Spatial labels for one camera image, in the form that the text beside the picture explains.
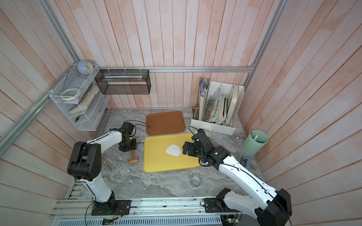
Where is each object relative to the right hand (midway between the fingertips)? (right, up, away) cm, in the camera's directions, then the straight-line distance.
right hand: (189, 147), depth 79 cm
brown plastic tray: (-18, +14, +32) cm, 40 cm away
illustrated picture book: (+20, +23, +19) cm, 36 cm away
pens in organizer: (+6, +22, +19) cm, 30 cm away
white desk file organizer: (+31, +33, +14) cm, 48 cm away
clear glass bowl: (+4, -21, +5) cm, 22 cm away
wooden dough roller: (-35, -10, +12) cm, 39 cm away
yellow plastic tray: (-21, -9, +10) cm, 25 cm away
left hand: (-38, -4, +16) cm, 41 cm away
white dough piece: (-9, -5, +17) cm, 20 cm away
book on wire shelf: (-60, +27, +1) cm, 66 cm away
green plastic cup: (+40, +1, +5) cm, 40 cm away
